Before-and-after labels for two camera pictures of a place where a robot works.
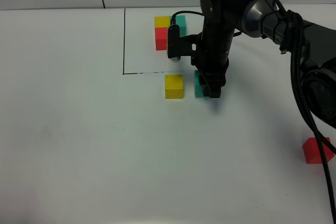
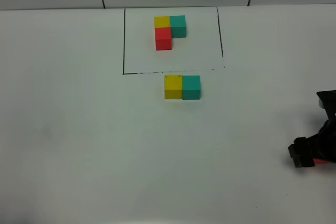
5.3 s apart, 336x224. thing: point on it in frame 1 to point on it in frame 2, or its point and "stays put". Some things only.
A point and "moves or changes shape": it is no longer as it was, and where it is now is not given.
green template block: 180,20 stays put
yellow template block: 162,21 stays put
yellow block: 174,86 stays put
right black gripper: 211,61 to 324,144
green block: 199,92 moves or changes shape
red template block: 161,38 stays put
